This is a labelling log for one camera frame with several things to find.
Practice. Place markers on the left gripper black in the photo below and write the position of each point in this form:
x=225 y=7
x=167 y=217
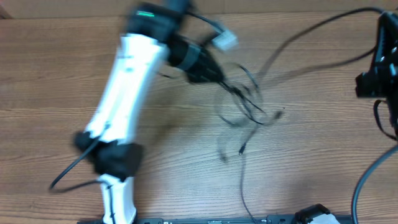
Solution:
x=212 y=76

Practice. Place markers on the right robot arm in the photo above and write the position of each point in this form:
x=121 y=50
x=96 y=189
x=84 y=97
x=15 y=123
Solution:
x=380 y=81

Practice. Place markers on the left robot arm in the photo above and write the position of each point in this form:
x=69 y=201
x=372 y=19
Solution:
x=151 y=39

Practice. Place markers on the cardboard back panel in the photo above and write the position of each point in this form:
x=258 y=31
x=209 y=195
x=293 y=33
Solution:
x=29 y=9

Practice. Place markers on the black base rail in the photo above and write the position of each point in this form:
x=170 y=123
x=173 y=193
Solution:
x=270 y=219

